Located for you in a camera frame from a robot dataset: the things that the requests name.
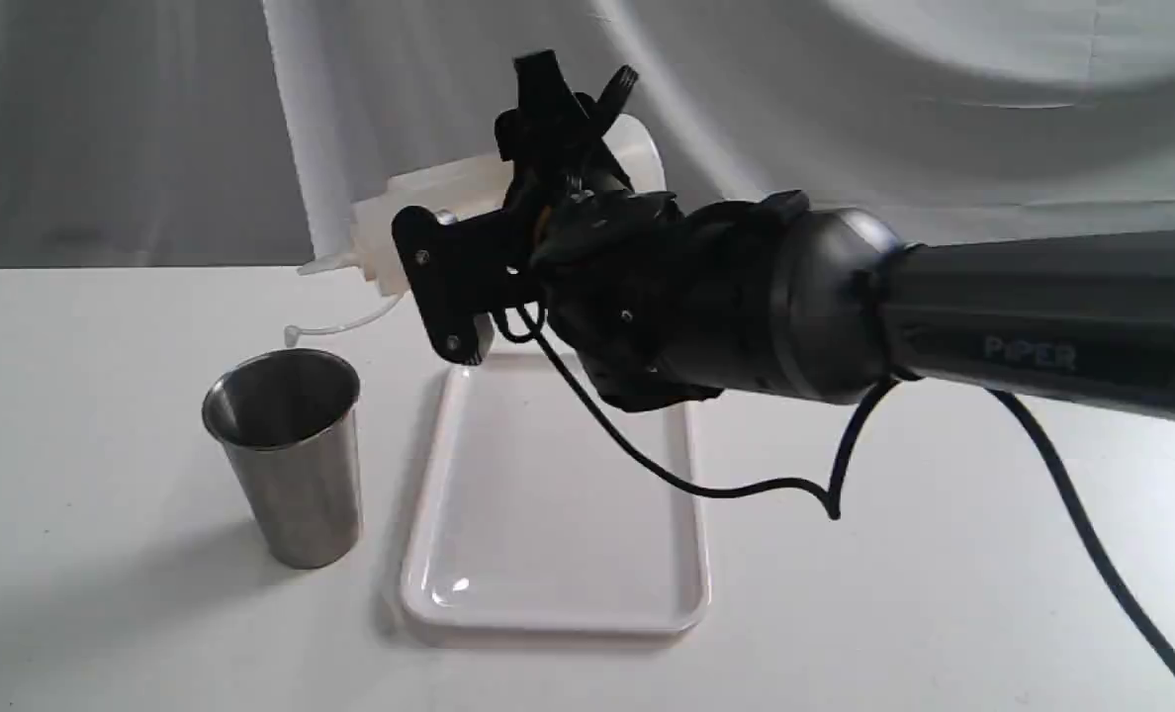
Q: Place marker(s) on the white backdrop cloth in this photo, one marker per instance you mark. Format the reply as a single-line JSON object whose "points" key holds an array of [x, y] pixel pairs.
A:
{"points": [[201, 133]]}

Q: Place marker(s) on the clear squeeze bottle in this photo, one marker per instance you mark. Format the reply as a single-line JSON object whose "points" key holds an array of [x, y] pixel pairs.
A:
{"points": [[458, 191]]}

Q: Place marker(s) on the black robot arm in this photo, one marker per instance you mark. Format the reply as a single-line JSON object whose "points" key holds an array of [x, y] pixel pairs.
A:
{"points": [[773, 297]]}

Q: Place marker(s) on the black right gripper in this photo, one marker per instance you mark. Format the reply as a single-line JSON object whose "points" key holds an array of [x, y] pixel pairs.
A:
{"points": [[569, 199]]}

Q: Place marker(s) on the white plastic tray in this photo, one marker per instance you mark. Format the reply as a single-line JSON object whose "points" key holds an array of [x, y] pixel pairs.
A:
{"points": [[530, 520]]}

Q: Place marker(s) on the stainless steel cup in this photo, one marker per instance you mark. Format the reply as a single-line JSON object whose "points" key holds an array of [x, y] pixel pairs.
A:
{"points": [[287, 422]]}

